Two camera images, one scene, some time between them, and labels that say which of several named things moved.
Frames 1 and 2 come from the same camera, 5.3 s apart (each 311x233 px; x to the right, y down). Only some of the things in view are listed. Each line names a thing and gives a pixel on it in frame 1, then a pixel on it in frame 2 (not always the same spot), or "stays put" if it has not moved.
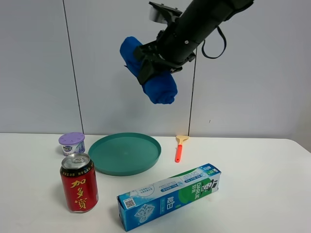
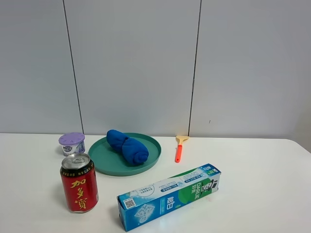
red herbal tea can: (78, 173) stays put
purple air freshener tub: (72, 142) stays put
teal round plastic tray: (122, 154) stays put
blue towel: (162, 89) -> (132, 151)
